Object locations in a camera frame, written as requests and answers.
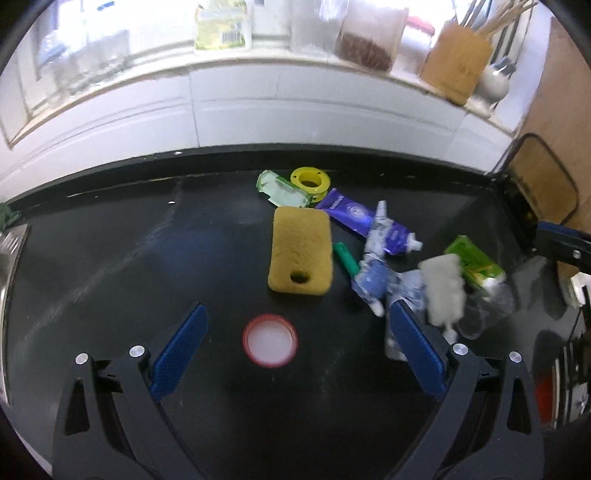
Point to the red rimmed white lid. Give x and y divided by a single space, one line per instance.
270 341

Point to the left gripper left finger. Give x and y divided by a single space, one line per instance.
110 422

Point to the clear plastic container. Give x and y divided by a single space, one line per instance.
315 26

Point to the green white wrapper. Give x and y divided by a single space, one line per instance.
281 192

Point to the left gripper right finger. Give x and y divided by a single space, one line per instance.
486 423

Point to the purple tube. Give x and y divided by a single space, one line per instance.
358 218

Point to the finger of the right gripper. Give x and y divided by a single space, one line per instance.
563 244

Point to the yellow sponge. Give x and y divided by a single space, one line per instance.
301 252

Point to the green snack packet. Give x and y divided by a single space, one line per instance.
480 271

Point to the clear plastic cup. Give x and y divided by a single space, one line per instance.
484 309

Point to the white mortar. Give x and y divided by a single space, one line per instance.
493 86

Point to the pink lidded jar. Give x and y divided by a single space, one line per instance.
415 45

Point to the white foam piece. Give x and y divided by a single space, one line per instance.
445 290

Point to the wooden utensil holder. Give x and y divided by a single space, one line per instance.
456 62

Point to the crumpled blue white packaging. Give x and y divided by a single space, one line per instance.
376 283

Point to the green marker pen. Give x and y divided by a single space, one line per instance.
346 259

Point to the green cloth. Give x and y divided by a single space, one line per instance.
7 216

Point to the steel sink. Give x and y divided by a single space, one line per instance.
12 244

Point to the wooden cutting board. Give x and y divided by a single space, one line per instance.
560 114

